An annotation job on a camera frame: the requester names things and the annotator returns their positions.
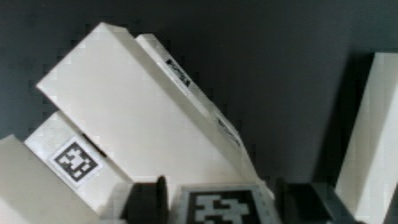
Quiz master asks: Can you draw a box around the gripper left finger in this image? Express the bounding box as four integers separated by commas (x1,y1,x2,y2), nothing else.
120,176,168,224

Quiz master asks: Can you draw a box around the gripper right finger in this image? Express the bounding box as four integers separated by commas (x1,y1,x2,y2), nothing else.
275,179,362,224

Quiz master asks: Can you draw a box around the white chair leg block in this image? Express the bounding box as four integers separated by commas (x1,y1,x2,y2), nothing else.
166,183,282,224

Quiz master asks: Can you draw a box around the white chair seat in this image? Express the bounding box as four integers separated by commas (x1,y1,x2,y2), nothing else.
36,23,257,185

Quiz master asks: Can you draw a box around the white chair back frame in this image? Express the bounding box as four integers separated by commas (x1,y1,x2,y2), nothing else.
0,113,131,224

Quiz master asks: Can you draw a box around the white U-shaped fence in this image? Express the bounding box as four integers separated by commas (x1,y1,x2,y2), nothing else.
335,52,398,224

